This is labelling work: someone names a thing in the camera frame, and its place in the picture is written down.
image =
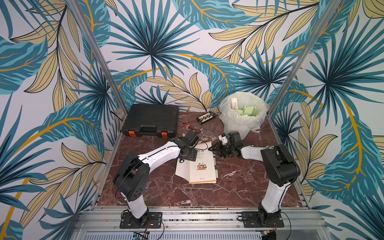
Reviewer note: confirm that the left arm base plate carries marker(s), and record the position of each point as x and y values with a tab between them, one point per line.
150	220

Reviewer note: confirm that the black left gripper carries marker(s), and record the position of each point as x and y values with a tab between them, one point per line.
193	155

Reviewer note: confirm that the white bin with plastic bag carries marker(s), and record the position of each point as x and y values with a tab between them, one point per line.
242	112

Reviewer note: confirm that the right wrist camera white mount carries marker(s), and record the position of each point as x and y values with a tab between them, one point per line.
224	139

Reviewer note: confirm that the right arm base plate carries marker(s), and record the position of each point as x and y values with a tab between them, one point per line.
262	220

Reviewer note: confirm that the black plastic tool case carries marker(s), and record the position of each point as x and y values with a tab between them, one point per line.
151	120

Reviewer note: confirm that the black terminal board with connectors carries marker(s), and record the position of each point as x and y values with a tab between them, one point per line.
206	117

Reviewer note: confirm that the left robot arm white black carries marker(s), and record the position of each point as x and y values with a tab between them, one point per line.
132	177

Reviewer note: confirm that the Chinese picture book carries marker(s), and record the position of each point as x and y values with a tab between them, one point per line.
203	170

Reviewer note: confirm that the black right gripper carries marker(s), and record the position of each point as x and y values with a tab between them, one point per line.
222	148

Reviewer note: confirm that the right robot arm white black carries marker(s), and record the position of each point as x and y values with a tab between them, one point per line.
281	169

